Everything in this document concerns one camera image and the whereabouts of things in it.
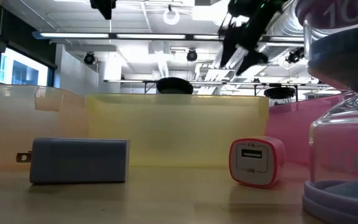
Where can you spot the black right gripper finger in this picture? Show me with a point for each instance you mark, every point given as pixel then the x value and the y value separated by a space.
pixel 228 46
pixel 250 59

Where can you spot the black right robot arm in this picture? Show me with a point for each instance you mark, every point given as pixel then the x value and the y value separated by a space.
pixel 253 9

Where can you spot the black track spotlight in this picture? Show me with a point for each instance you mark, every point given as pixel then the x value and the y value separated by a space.
pixel 89 58
pixel 294 56
pixel 192 56

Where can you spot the long black-framed table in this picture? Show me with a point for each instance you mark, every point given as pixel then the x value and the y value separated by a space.
pixel 129 81

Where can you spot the pink-red translucent plastic bin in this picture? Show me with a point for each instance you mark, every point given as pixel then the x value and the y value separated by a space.
pixel 291 130

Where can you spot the yellow translucent plastic bin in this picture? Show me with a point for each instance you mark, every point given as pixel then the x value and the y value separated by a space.
pixel 179 130

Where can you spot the large bright window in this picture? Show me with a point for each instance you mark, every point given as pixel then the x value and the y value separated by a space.
pixel 23 71

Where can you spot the pink cube USB charger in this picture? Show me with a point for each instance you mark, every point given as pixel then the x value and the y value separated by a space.
pixel 253 165

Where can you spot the lavender hourglass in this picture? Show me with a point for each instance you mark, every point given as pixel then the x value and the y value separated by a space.
pixel 343 149

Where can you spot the orange translucent plastic bin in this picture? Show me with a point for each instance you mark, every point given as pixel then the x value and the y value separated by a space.
pixel 11 124

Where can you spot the silver ventilation duct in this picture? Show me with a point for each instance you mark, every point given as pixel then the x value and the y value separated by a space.
pixel 287 28

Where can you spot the lavender flat wall charger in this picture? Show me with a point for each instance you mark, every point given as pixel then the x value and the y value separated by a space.
pixel 79 161

